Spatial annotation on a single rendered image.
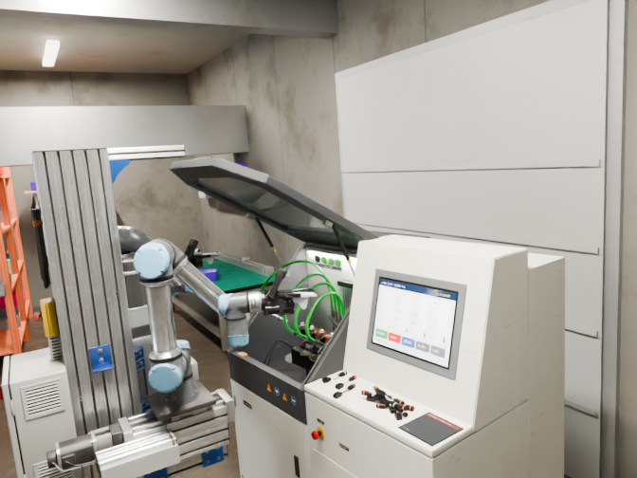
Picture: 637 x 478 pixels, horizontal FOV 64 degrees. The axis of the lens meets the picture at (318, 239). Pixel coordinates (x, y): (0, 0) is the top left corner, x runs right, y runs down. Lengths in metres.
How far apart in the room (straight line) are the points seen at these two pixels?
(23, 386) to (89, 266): 0.47
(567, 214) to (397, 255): 1.22
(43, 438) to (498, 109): 2.84
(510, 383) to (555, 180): 1.38
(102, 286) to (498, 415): 1.56
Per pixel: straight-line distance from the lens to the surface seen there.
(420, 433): 1.89
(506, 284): 1.96
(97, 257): 2.11
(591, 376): 3.24
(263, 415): 2.69
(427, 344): 2.04
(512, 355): 2.07
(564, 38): 3.11
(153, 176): 8.67
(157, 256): 1.82
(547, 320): 2.25
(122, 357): 2.21
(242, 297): 1.85
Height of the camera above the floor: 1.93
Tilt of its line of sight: 9 degrees down
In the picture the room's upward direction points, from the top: 4 degrees counter-clockwise
